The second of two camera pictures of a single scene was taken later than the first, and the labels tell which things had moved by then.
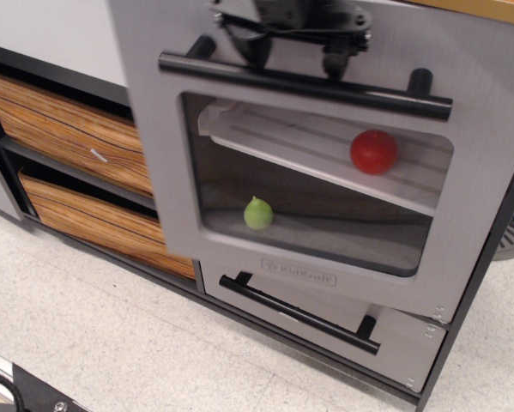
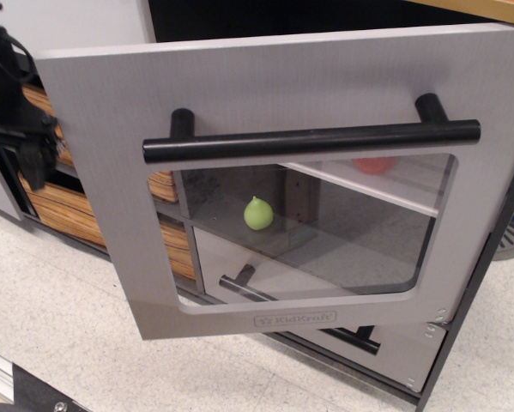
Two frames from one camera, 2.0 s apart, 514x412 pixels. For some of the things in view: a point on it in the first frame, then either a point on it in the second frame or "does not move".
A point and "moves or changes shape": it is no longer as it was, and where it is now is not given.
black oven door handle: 372,92 to 433,130
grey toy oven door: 386,184 moves or changes shape
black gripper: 339,21 to 9,118
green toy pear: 257,214 does not move
